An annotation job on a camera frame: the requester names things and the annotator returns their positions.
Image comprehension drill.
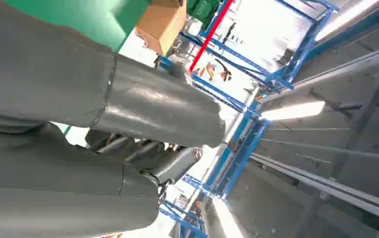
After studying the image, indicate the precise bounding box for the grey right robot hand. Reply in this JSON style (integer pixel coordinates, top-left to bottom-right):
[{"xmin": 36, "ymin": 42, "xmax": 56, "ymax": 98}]
[{"xmin": 0, "ymin": 0, "xmax": 226, "ymax": 238}]

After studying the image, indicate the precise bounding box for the green table mat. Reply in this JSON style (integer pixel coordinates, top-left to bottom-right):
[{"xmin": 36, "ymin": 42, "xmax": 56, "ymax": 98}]
[{"xmin": 3, "ymin": 0, "xmax": 154, "ymax": 53}]

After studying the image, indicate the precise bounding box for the brown cardboard box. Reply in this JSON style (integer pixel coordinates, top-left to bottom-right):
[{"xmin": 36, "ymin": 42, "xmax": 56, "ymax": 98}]
[{"xmin": 135, "ymin": 0, "xmax": 188, "ymax": 56}]

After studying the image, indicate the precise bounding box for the red bar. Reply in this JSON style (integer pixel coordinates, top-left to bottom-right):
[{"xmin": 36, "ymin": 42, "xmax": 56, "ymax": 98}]
[{"xmin": 188, "ymin": 0, "xmax": 234, "ymax": 72}]

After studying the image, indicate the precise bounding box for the green plastic crate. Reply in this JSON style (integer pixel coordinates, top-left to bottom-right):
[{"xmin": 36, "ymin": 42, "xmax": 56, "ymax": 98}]
[{"xmin": 186, "ymin": 0, "xmax": 222, "ymax": 31}]

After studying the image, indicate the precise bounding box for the blue metal rack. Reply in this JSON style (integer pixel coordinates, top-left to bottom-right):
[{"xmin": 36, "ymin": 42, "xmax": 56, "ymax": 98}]
[{"xmin": 156, "ymin": 0, "xmax": 339, "ymax": 238}]

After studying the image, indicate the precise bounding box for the long ceiling light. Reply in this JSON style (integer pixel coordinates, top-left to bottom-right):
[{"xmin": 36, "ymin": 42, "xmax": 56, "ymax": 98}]
[
  {"xmin": 314, "ymin": 0, "xmax": 379, "ymax": 42},
  {"xmin": 261, "ymin": 101, "xmax": 326, "ymax": 121},
  {"xmin": 211, "ymin": 196, "xmax": 244, "ymax": 238}
]

